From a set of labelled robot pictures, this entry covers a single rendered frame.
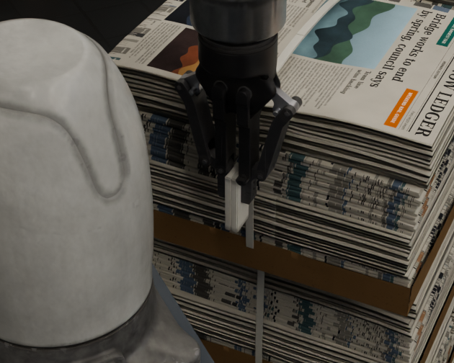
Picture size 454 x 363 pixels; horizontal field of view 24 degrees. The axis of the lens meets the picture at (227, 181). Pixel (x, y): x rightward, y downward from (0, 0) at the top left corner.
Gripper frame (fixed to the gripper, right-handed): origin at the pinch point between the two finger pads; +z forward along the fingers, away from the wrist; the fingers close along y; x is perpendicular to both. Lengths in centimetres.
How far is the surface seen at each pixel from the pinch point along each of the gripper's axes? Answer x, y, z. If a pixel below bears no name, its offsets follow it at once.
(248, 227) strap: -3.1, -0.1, 6.3
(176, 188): -3.4, 9.0, 4.0
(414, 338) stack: -9.3, -18.8, 21.4
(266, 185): -3.6, -1.9, 0.2
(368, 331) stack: -7.5, -13.7, 20.8
